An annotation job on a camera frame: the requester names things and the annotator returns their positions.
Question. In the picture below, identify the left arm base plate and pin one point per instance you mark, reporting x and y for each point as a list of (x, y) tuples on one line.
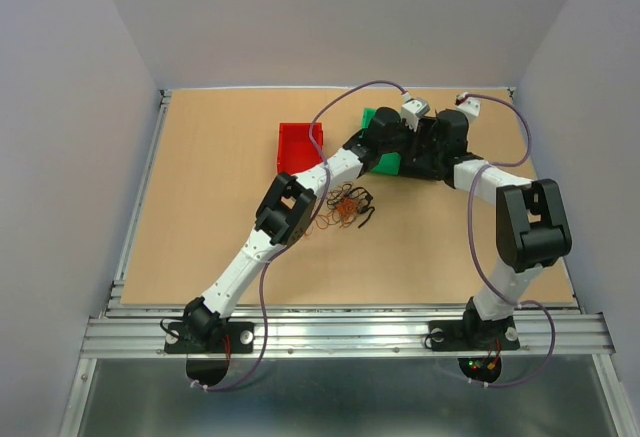
[(235, 338)]

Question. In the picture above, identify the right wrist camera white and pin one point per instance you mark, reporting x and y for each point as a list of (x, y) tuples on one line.
[(468, 105)]

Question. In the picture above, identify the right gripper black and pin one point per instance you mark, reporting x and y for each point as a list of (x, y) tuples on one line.
[(432, 130)]

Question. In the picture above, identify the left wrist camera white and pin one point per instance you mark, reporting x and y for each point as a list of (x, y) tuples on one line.
[(412, 110)]

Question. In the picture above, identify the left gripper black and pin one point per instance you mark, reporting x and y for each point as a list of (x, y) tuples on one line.
[(413, 137)]

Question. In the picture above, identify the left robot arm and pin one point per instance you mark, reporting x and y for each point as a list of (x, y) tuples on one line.
[(286, 212)]

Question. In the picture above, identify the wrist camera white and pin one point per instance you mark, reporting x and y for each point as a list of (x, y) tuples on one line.
[(412, 110), (468, 105)]

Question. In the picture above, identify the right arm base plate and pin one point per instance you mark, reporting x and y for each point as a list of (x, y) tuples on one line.
[(458, 336)]

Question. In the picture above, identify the green plastic bin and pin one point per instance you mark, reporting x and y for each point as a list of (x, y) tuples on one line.
[(389, 163)]

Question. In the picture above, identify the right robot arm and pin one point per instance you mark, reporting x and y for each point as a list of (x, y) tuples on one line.
[(532, 233)]

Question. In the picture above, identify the black plastic bin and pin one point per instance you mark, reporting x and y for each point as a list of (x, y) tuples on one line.
[(419, 167)]

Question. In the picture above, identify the aluminium rail frame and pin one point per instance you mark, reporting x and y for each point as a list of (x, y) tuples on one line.
[(340, 323)]

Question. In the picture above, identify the red plastic bin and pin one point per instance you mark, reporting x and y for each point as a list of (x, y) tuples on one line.
[(296, 153)]

